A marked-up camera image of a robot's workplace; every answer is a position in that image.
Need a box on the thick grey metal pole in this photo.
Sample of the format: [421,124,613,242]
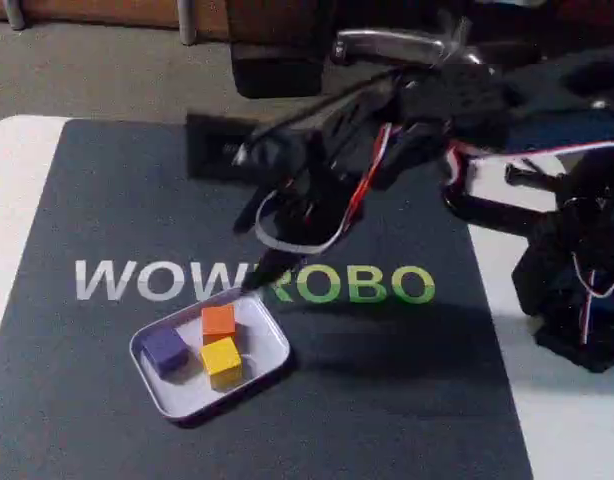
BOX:
[178,0,199,46]

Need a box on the chrome office chair base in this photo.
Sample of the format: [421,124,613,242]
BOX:
[330,14,493,70]

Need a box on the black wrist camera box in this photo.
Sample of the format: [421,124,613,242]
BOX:
[185,113,268,180]

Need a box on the dark WOWROBO table mat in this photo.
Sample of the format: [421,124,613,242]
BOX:
[0,118,536,480]

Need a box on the brown wooden panel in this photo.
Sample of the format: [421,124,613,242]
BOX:
[0,0,181,25]

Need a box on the orange wooden block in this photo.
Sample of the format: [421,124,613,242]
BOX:
[201,302,238,337]

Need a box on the black table clamp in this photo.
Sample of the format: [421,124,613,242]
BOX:
[440,158,564,236]

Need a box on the thin grey metal pole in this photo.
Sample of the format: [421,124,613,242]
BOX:
[6,0,26,30]

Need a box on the red white black servo cable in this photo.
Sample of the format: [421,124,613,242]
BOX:
[254,122,614,347]

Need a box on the dark cabinet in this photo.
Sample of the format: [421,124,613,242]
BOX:
[225,0,334,99]

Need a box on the yellow wooden block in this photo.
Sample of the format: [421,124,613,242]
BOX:
[198,336,244,391]

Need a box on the purple wooden block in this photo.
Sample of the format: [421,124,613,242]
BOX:
[138,326,190,379]

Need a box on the white metal tray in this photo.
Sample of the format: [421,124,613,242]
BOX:
[129,289,292,420]

